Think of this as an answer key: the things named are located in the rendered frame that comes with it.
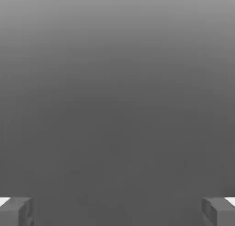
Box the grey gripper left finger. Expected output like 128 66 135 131
0 197 35 226

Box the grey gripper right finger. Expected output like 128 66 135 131
201 197 235 226

